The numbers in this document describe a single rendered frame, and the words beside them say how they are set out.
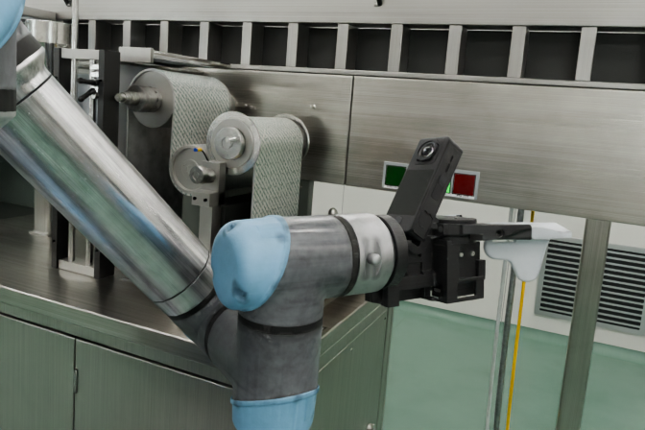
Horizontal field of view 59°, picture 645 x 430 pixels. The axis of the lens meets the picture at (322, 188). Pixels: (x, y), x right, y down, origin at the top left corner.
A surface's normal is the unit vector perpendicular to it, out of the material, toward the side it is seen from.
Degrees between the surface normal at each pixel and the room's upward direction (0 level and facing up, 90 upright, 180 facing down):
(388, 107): 90
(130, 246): 106
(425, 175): 59
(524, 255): 84
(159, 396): 90
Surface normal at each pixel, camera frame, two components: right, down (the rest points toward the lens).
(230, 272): -0.84, 0.00
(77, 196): 0.20, 0.43
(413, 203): -0.70, -0.51
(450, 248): 0.54, 0.02
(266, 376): -0.17, 0.12
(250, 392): -0.51, 0.08
